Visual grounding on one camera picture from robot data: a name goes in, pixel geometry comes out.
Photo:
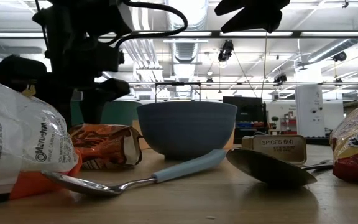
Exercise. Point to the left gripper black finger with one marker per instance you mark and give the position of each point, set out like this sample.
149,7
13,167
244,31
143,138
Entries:
17,68
113,88

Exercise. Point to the small green spice tin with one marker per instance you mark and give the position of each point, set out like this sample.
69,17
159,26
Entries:
278,144

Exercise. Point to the black overhead crossbar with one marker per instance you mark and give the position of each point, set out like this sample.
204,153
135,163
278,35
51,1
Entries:
297,34

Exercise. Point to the long horizontal ceiling rail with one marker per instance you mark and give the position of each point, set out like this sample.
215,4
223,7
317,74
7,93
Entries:
322,83

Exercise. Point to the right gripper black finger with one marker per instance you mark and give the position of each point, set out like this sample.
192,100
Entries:
253,4
256,21

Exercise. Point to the blue bowl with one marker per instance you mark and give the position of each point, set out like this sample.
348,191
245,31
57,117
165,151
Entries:
185,130

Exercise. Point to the black monitor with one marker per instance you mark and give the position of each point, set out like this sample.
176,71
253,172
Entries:
247,109

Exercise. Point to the brown orange snack packet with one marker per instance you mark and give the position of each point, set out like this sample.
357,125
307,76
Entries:
104,143

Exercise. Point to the red yellow ramen packet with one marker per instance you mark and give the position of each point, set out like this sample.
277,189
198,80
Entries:
356,146

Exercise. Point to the white column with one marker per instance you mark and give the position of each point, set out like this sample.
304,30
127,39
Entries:
309,105

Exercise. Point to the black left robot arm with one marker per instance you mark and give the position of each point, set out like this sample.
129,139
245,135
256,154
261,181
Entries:
73,18

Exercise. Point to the green plastic storage bin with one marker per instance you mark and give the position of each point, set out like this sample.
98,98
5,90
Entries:
121,113

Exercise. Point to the silver ceiling air duct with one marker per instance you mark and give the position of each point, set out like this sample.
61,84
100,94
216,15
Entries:
185,51

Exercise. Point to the black aluminium table frame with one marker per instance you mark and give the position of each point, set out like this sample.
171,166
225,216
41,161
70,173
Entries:
319,141

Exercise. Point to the red storage shelf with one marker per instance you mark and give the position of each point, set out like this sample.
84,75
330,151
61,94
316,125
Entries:
289,122

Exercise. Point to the dark metal spoon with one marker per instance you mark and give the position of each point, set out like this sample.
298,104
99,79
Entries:
269,169

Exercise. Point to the black ceiling spotlight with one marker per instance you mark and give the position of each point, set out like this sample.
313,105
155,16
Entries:
281,78
340,56
225,51

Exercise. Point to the white orange ramen packet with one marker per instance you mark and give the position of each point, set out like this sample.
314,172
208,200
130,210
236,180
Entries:
17,130

